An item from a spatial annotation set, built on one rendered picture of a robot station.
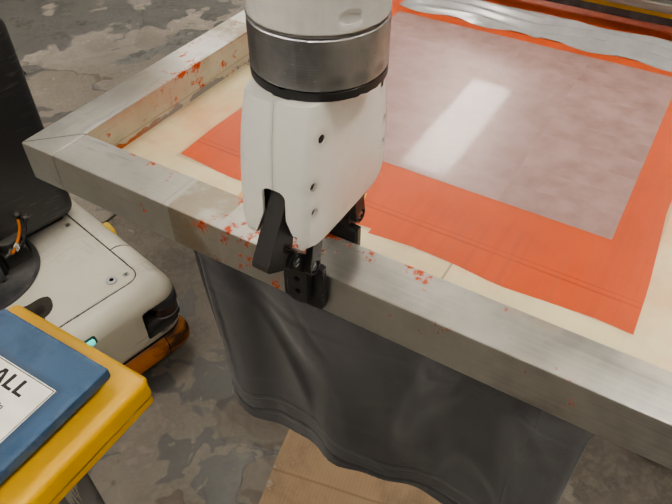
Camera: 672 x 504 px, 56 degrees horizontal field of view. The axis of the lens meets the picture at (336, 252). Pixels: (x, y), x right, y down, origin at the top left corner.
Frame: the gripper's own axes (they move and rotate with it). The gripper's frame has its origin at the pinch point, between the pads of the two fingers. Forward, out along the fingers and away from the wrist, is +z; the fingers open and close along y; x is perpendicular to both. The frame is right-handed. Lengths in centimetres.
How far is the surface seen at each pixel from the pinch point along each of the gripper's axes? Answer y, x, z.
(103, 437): 17.0, -5.4, 3.7
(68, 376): 15.9, -8.7, 1.0
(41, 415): 18.6, -7.9, 1.0
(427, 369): -7.7, 6.6, 17.6
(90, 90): -118, -184, 99
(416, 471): -9.4, 6.8, 40.3
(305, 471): -25, -21, 96
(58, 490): 20.7, -5.5, 4.2
